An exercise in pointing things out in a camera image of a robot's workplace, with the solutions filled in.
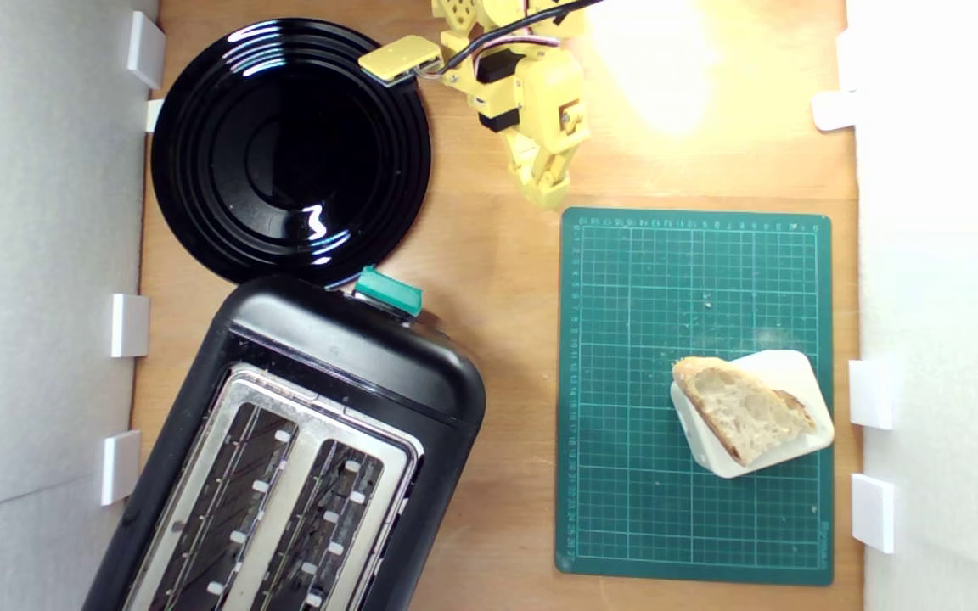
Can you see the black round plate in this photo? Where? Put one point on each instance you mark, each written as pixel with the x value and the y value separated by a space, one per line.
pixel 285 153

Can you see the white rounded block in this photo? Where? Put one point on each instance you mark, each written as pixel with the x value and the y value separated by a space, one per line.
pixel 795 373

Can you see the white wall clip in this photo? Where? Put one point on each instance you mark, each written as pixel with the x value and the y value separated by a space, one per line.
pixel 873 513
pixel 833 110
pixel 871 395
pixel 120 467
pixel 145 51
pixel 845 59
pixel 154 114
pixel 130 325

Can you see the green toaster lever knob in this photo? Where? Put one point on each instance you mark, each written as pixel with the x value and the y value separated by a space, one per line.
pixel 387 291

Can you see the black two-slot toaster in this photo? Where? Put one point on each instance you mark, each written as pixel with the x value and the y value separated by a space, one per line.
pixel 345 348

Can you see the green cutting mat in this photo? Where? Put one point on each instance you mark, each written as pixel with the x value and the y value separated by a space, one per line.
pixel 625 382

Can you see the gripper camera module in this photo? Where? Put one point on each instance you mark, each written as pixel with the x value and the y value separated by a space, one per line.
pixel 400 58

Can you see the brown bread slice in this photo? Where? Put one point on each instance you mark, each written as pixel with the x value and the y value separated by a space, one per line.
pixel 739 407

